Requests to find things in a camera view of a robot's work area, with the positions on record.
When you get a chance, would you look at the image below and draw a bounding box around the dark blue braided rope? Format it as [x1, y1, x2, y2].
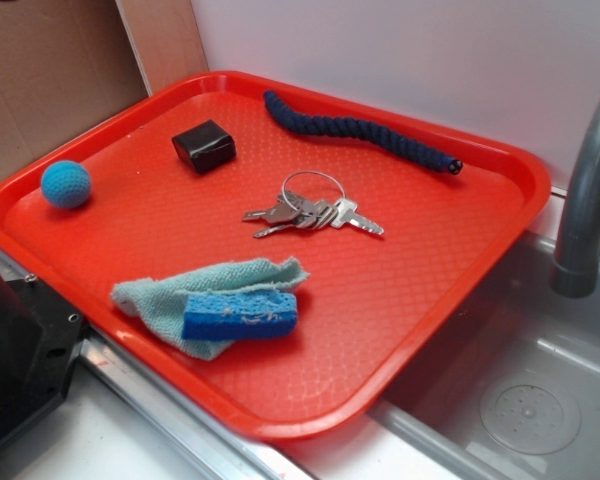
[262, 89, 465, 176]

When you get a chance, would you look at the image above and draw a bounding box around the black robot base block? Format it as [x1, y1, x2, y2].
[0, 274, 85, 449]

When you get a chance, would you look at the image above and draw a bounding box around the blue sponge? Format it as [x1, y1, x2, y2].
[181, 290, 298, 341]

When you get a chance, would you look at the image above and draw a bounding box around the red plastic tray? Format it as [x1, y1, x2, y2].
[0, 72, 550, 441]

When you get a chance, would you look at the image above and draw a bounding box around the black rectangular box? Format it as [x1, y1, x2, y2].
[171, 120, 237, 174]

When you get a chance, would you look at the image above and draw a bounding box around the light green cloth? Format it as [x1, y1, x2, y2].
[111, 257, 309, 361]

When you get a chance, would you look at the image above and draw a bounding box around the blue knitted ball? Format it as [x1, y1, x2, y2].
[41, 160, 92, 209]

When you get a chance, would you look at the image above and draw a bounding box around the grey sink basin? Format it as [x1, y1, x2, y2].
[372, 234, 600, 479]

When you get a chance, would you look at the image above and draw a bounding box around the grey faucet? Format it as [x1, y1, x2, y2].
[550, 102, 600, 298]

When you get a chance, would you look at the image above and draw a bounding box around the brown cardboard panel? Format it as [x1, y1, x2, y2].
[0, 1, 208, 182]

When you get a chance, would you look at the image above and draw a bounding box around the silver key bunch with ring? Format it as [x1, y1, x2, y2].
[241, 170, 385, 239]

